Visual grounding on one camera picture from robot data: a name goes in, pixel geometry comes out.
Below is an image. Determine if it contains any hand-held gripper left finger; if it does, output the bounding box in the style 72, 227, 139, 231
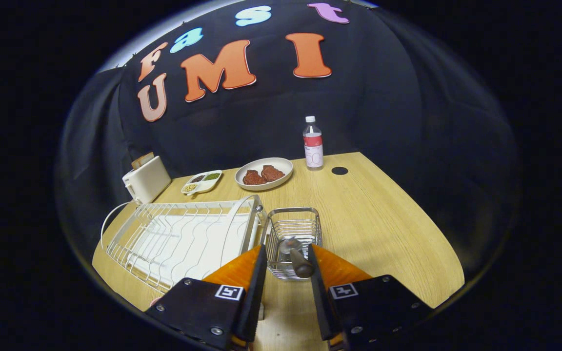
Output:
144, 244, 268, 351

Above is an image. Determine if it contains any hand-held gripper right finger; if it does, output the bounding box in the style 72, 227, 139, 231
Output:
307, 243, 434, 351

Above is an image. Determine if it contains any metal spoon with brown handle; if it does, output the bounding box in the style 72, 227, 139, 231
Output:
280, 237, 316, 279

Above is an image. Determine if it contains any white wire dish rack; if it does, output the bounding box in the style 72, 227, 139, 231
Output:
100, 195, 267, 293

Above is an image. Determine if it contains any metal wire basket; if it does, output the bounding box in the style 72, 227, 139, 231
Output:
261, 207, 323, 281

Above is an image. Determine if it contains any white divided dish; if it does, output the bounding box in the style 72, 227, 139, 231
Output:
181, 170, 223, 196

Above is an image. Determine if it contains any beige round plate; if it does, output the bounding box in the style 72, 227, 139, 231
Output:
235, 157, 294, 191

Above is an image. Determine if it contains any white drip tray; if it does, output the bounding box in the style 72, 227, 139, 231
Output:
125, 212, 255, 288

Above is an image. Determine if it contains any red meat piece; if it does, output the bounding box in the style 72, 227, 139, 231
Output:
242, 170, 267, 186
261, 165, 285, 182

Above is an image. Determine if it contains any clear bottle with red label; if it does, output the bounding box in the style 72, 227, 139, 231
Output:
303, 116, 324, 171

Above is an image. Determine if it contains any white toaster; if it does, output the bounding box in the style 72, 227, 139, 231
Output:
122, 156, 172, 204

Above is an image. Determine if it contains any toasted bread slice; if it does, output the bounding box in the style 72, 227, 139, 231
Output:
131, 152, 155, 170

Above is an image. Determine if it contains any black backdrop cloth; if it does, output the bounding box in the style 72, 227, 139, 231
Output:
56, 0, 518, 273

